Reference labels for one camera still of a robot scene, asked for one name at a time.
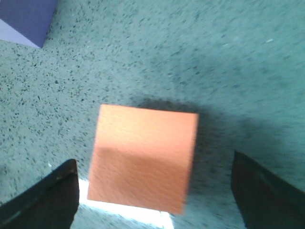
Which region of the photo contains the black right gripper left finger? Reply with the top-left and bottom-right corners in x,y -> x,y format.
0,159 -> 79,229

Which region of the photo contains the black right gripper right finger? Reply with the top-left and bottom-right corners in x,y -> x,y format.
231,151 -> 305,229

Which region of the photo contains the orange foam cube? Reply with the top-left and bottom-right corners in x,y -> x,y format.
87,104 -> 199,214

